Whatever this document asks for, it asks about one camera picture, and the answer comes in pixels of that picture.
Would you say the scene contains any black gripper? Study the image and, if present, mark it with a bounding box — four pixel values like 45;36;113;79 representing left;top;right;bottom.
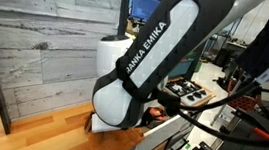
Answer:
83;110;95;133

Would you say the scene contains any pink plush bunny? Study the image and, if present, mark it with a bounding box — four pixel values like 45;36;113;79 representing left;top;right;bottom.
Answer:
149;107;169;123

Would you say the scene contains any black stove knob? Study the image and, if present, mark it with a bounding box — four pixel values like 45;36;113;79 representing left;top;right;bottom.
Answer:
193;90;204;99
199;88;208;97
186;94;197;103

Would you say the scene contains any grey toy gas stove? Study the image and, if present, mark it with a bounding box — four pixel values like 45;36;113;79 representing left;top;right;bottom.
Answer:
162;76;215;110

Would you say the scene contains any white kitchen sink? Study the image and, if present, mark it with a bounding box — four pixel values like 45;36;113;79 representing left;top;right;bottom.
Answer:
131;101;191;150

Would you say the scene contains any grey wood backsplash panel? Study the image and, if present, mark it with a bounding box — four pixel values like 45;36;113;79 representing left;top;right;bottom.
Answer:
0;0;123;133

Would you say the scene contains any kitchen base cabinet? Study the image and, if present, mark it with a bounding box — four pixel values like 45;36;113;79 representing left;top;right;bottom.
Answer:
133;108;205;150

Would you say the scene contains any teal plastic bin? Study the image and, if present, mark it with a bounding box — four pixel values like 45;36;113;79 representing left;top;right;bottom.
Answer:
167;55;196;81

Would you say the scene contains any computer monitor blue screen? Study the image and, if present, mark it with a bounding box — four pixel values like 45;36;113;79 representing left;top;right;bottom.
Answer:
129;0;161;23

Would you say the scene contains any red perforated crate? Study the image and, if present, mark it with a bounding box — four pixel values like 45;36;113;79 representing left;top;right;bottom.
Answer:
225;78;264;114

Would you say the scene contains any black cabinet handle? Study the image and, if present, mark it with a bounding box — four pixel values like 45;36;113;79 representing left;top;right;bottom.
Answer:
170;136;190;150

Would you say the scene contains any black wire shelf unit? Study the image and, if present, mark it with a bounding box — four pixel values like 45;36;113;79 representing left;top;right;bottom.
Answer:
205;12;249;65

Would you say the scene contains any orange handled black clamp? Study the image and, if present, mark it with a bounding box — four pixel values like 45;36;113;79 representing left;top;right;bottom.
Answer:
229;107;269;140

